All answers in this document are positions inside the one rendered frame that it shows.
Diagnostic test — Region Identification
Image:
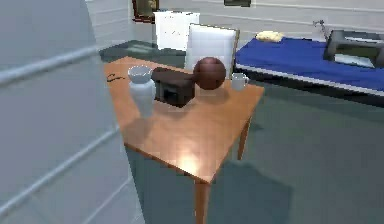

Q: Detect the brown wooden table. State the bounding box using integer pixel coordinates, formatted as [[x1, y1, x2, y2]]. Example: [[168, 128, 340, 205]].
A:
[[103, 55, 266, 224]]

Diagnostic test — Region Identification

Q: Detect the dark brown box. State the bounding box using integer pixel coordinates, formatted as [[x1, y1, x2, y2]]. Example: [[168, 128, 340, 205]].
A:
[[150, 66, 197, 109]]

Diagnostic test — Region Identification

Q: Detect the brown basketball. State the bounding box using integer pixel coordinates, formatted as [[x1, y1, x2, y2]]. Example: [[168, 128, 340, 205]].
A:
[[193, 56, 227, 91]]

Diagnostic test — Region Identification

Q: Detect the white vase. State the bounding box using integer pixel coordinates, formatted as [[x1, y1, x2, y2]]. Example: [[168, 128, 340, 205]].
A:
[[127, 65, 157, 119]]

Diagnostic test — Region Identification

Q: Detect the white mug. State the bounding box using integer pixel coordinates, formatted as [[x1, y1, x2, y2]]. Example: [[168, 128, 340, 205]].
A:
[[231, 72, 250, 92]]

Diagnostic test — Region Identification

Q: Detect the white chair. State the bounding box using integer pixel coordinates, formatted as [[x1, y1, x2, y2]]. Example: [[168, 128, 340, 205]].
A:
[[184, 22, 241, 80]]

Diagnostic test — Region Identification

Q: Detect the white cupboard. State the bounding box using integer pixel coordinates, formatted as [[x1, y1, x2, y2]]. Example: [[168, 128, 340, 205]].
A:
[[153, 10, 201, 52]]

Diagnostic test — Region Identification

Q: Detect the yellow pillow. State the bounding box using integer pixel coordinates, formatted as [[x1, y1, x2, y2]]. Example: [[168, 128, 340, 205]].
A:
[[255, 30, 285, 43]]

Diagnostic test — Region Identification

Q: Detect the blue bed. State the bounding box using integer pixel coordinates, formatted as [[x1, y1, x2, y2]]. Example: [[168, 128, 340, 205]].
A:
[[234, 36, 384, 108]]

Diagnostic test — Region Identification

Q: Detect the dark green framed picture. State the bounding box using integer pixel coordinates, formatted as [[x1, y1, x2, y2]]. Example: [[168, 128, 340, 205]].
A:
[[223, 0, 252, 8]]

